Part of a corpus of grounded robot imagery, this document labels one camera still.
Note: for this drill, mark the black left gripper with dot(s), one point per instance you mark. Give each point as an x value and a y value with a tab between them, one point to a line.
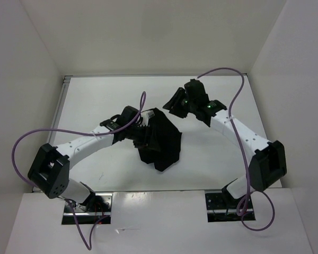
144	142

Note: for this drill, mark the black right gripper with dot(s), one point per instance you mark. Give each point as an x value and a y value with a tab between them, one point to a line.
173	105

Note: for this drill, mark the black skirt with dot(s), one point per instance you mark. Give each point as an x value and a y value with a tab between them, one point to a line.
164	144

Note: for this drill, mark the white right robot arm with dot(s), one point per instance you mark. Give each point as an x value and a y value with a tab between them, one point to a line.
266	160

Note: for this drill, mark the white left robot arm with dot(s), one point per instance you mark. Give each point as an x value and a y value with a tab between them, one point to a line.
52	164

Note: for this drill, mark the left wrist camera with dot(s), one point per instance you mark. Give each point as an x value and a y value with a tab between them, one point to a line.
111	124

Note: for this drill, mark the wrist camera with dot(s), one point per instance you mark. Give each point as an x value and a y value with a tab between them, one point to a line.
111	124
215	106

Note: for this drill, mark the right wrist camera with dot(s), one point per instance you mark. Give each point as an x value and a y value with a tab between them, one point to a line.
215	106

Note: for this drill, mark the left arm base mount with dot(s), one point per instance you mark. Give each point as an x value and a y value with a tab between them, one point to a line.
99	212

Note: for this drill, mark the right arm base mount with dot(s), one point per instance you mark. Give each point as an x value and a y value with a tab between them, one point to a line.
218	210

